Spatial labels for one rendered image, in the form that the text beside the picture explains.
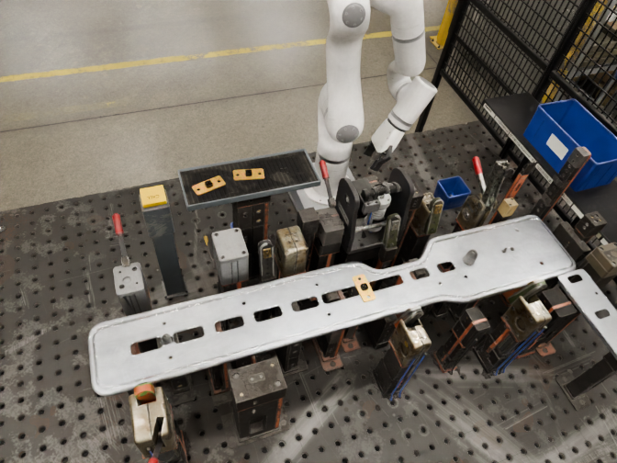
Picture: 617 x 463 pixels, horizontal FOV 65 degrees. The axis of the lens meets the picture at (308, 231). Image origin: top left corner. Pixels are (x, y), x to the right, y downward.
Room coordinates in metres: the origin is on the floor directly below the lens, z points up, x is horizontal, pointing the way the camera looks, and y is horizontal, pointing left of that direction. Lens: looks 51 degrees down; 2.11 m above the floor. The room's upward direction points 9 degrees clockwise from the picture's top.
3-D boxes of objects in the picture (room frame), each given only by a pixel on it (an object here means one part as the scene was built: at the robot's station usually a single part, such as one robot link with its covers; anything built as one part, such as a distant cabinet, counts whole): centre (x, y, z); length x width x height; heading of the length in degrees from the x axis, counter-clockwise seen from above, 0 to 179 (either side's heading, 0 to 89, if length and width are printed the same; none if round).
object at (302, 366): (0.63, 0.02, 0.84); 0.13 x 0.11 x 0.29; 26
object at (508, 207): (1.07, -0.61, 0.88); 0.04 x 0.04 x 0.36; 26
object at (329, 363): (0.68, -0.10, 0.84); 0.17 x 0.06 x 0.29; 26
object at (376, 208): (0.95, -0.17, 0.94); 0.18 x 0.13 x 0.49; 116
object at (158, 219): (0.80, 0.41, 0.92); 0.08 x 0.08 x 0.44; 26
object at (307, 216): (0.87, 0.01, 0.90); 0.05 x 0.05 x 0.40; 26
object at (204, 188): (0.86, 0.28, 1.17); 0.08 x 0.04 x 0.01; 132
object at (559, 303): (0.79, -0.74, 0.84); 0.11 x 0.10 x 0.28; 26
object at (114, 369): (0.70, -0.16, 1.00); 1.38 x 0.22 x 0.02; 116
